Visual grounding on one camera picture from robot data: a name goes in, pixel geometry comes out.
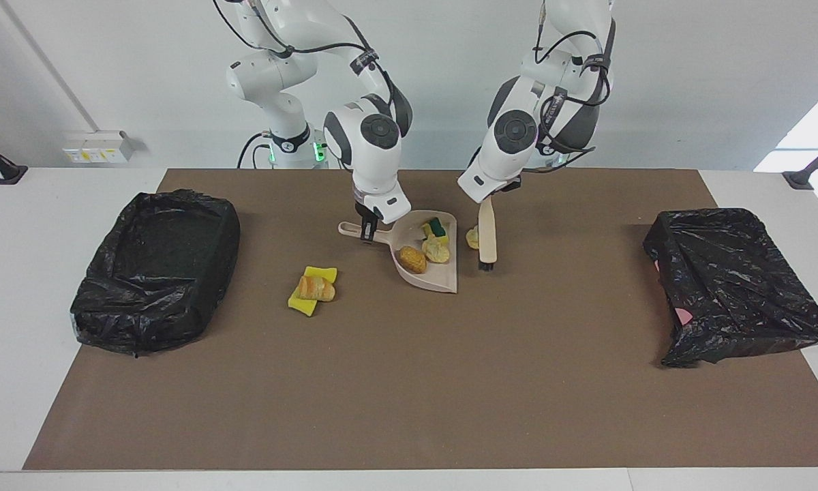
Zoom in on beige hand brush black bristles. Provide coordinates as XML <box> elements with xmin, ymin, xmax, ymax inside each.
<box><xmin>477</xmin><ymin>196</ymin><xmax>498</xmax><ymax>272</ymax></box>

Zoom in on brown toy bread roll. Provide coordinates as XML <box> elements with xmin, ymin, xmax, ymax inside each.
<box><xmin>399</xmin><ymin>245</ymin><xmax>427</xmax><ymax>275</ymax></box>

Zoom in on yellow and green sponge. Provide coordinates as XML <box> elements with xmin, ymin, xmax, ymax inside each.
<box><xmin>421</xmin><ymin>217</ymin><xmax>451</xmax><ymax>246</ymax></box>

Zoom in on striped toy croissant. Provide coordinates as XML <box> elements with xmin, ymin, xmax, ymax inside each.
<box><xmin>296</xmin><ymin>275</ymin><xmax>336</xmax><ymax>301</ymax></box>

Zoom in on beige plastic dustpan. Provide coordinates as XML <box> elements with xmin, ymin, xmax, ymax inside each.
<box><xmin>338</xmin><ymin>210</ymin><xmax>459</xmax><ymax>295</ymax></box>

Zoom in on bin lined with black bag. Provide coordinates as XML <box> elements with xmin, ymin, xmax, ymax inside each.
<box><xmin>70</xmin><ymin>190</ymin><xmax>241</xmax><ymax>357</ymax></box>

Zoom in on pink bin with black bag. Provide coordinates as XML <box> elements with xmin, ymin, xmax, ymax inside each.
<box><xmin>643</xmin><ymin>208</ymin><xmax>818</xmax><ymax>369</ymax></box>

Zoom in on brown table mat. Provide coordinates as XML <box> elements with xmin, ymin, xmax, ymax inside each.
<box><xmin>24</xmin><ymin>169</ymin><xmax>818</xmax><ymax>471</ymax></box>

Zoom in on black table clamp stand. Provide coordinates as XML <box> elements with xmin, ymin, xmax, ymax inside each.
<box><xmin>783</xmin><ymin>133</ymin><xmax>818</xmax><ymax>190</ymax></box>
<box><xmin>0</xmin><ymin>130</ymin><xmax>28</xmax><ymax>185</ymax></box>

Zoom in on black base power cable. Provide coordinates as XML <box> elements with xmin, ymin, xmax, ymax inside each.
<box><xmin>237</xmin><ymin>131</ymin><xmax>273</xmax><ymax>170</ymax></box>

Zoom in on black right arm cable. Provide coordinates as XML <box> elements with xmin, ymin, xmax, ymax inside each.
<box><xmin>211</xmin><ymin>0</ymin><xmax>399</xmax><ymax>110</ymax></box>

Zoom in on white wall socket box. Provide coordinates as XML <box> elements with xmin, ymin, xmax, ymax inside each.
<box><xmin>63</xmin><ymin>131</ymin><xmax>136</xmax><ymax>164</ymax></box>

